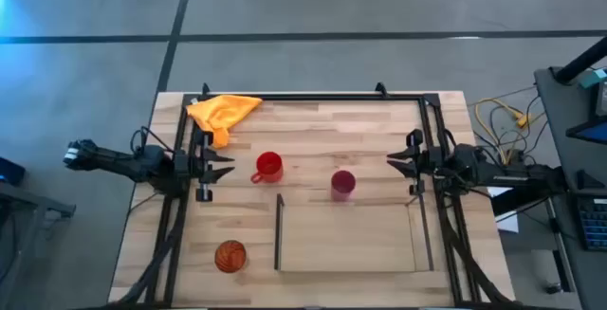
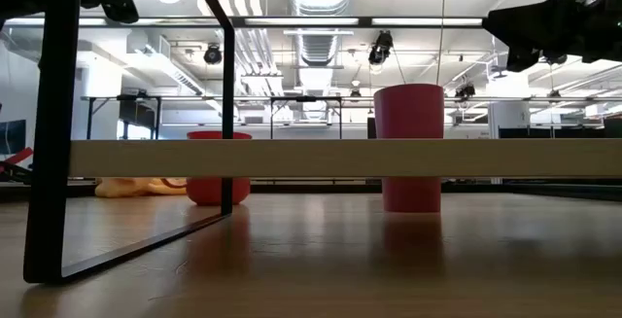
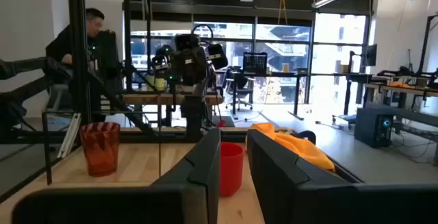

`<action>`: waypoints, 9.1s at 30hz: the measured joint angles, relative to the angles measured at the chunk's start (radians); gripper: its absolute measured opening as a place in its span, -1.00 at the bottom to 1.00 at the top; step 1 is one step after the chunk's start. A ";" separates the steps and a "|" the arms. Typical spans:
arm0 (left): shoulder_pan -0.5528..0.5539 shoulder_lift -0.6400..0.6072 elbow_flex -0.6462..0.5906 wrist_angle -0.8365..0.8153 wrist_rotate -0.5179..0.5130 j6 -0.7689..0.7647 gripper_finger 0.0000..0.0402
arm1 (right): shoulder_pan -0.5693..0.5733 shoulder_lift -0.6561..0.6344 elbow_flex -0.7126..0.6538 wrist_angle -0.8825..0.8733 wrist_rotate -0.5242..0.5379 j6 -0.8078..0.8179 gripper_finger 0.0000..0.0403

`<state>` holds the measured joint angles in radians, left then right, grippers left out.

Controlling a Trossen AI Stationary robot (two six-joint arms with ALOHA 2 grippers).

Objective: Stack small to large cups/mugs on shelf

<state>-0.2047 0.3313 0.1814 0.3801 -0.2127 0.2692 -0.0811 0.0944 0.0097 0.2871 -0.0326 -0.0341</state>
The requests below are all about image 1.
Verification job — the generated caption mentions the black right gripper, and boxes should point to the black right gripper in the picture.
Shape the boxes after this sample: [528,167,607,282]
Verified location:
[385,128,448,196]

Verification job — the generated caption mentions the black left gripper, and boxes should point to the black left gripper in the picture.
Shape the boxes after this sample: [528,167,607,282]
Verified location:
[174,129,236,203]

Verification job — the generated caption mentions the maroon plastic cup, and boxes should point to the maroon plastic cup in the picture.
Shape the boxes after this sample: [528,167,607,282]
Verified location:
[329,169,358,204]

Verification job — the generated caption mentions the orange faceted translucent cup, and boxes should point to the orange faceted translucent cup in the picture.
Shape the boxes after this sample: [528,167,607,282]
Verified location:
[213,239,248,275]

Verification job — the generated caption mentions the orange yellow cloth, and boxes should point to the orange yellow cloth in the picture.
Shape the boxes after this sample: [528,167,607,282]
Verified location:
[185,93,264,151]

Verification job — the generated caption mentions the white paper sheet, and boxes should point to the white paper sheet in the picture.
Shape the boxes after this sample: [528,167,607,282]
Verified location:
[487,185,521,234]

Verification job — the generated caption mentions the grey side desk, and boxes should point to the grey side desk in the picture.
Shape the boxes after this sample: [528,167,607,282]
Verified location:
[534,65,607,310]

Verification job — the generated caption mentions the black laptop with blue screen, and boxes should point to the black laptop with blue screen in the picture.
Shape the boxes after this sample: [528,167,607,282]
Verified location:
[565,119,607,146]

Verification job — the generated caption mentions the grey metal stand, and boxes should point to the grey metal stand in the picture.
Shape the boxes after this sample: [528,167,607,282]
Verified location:
[0,180,78,310]

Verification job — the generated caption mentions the black keyboard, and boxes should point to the black keyboard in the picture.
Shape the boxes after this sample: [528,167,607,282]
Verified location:
[575,194,607,253]

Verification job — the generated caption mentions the black pole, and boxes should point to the black pole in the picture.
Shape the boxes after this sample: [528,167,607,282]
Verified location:
[553,36,607,85]

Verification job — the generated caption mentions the teal small box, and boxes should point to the teal small box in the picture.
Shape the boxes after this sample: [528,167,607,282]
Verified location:
[579,68,607,89]

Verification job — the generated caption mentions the dark blue box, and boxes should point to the dark blue box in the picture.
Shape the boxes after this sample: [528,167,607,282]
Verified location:
[0,156,28,188]

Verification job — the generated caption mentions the red mug with handle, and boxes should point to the red mug with handle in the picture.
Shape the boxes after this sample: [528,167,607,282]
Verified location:
[249,151,285,185]

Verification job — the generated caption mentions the yellow cable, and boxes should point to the yellow cable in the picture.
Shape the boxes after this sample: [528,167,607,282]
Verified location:
[474,97,535,165]

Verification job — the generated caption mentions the wooden shelf with black frame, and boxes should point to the wooden shelf with black frame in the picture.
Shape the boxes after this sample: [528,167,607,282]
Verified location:
[273,192,435,274]

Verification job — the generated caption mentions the black left arm cable bundle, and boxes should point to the black left arm cable bundle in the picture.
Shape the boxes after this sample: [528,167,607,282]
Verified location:
[116,194,187,307]

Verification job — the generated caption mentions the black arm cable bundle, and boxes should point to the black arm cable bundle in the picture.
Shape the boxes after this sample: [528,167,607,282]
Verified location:
[116,194,187,307]
[438,191,511,307]

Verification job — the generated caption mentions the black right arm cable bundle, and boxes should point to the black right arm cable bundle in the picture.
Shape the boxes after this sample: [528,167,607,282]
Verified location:
[438,191,511,307]

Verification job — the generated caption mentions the black metal table frame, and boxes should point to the black metal table frame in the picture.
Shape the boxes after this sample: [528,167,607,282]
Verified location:
[139,82,516,310]

